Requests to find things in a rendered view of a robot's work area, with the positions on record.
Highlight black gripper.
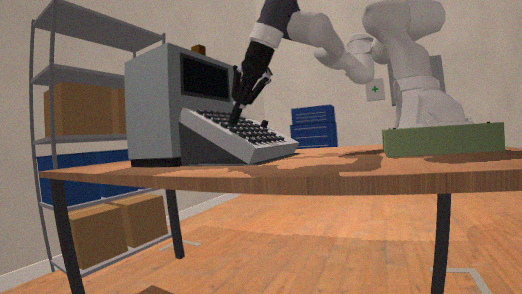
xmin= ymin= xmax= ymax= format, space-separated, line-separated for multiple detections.
xmin=228 ymin=41 xmax=275 ymax=125

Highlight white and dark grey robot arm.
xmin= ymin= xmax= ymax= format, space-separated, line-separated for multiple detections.
xmin=249 ymin=0 xmax=474 ymax=128

